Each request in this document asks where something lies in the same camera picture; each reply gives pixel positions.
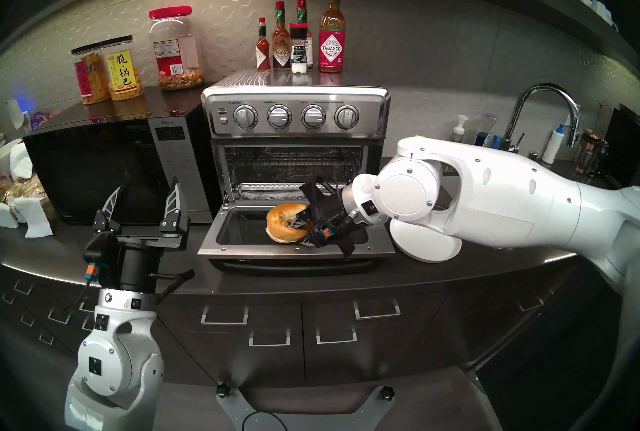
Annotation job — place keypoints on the snack jar red label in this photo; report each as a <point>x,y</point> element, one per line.
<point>90,80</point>

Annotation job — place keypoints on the dark blue dish bottle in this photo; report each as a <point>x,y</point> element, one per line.
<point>482,137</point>

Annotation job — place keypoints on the silver oven knob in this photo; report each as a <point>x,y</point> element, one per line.
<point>279,116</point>
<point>346,116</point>
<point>245,117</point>
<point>313,116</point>

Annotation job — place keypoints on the purple snack bag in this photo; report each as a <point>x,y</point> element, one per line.
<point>40,119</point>

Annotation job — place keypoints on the golden brown bagel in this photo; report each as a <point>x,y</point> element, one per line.
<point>275,225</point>

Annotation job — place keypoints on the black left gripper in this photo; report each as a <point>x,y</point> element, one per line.
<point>140,265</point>

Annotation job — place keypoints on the white bowl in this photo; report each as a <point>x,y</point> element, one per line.
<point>6,152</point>

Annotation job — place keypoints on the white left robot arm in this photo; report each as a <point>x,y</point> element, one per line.
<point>120,360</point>

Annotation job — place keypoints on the small red Tabasco bottle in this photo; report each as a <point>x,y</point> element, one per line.
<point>262,57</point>

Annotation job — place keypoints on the large orange Tabasco bottle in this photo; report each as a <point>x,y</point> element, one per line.
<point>331,50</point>

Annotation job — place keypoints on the yellow soap pump dispenser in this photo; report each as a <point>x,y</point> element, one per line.
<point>459,127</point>

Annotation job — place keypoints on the crumpled white tissue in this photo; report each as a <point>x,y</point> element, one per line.
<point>21,162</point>

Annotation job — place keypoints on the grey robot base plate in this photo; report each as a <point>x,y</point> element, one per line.
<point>235,410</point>

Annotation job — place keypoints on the dark base cabinet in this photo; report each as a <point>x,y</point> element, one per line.
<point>280,365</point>

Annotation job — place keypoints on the stainless steel toaster oven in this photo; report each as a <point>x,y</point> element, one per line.
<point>260,80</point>

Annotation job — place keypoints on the foil lined oven tray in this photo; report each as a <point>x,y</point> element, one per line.
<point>270,195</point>

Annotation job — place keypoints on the white mug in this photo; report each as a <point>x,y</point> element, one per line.
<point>602,10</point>
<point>586,0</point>

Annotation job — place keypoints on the black cap salt grinder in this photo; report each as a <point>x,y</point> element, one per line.
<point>299,55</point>

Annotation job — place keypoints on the white round plate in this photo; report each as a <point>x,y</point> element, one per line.
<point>425,247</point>

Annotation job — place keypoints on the bagged bread loaf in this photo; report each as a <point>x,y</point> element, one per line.
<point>30,190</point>

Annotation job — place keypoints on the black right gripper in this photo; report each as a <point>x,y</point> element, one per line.
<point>330,212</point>

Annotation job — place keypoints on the glass toaster oven door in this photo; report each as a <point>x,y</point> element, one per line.
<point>250,251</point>

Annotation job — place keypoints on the black microwave oven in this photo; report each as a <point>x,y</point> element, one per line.
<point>90,170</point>

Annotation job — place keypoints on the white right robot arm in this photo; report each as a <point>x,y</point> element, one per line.
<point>500,195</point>

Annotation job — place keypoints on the clear jar red lid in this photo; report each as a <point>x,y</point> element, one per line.
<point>175,52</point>

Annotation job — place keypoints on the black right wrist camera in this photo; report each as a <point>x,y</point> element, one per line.
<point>325,233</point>

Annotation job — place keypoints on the black coffee machine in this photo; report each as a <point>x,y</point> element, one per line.
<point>625,150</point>

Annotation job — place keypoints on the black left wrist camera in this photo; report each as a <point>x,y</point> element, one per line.
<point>97,250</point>

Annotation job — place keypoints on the medium red Tabasco bottle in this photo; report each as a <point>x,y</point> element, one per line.
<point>281,55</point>

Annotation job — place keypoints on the green label Tabasco bottle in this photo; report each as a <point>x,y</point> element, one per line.
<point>301,12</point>

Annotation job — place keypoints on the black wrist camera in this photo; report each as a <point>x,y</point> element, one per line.
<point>325,233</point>
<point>97,250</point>

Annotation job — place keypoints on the snack jar yellow label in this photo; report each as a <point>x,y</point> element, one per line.
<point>122,72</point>

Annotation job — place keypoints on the black star knob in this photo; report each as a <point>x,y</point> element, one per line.
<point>386,393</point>
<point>223,390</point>

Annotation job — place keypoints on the white bottle blue cap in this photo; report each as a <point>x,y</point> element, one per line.
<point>551,147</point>

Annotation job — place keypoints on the copper french press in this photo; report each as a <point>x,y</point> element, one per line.
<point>589,157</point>

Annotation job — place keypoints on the small white paper napkin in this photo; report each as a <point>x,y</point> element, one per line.
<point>7,217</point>

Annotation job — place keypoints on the chrome gooseneck faucet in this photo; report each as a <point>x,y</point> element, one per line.
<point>545,87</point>

